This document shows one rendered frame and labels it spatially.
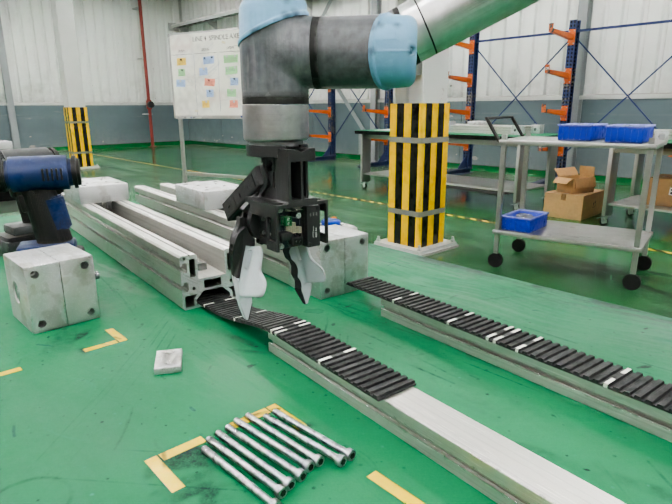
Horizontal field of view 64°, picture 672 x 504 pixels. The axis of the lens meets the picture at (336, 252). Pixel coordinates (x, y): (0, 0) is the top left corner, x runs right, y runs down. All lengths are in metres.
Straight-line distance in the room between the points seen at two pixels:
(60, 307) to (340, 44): 0.52
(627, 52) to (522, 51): 1.55
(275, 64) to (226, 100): 6.14
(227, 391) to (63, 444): 0.16
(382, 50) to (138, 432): 0.44
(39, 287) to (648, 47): 8.18
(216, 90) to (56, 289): 6.07
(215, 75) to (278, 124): 6.24
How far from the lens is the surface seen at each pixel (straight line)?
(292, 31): 0.60
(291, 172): 0.61
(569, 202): 5.74
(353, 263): 0.88
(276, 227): 0.59
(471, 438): 0.49
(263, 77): 0.60
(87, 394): 0.65
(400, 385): 0.54
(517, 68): 9.34
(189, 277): 0.84
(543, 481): 0.46
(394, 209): 4.20
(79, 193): 1.36
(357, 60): 0.59
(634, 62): 8.58
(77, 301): 0.85
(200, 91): 6.98
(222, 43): 6.78
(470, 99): 9.26
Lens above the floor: 1.08
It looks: 15 degrees down
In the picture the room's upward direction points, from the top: straight up
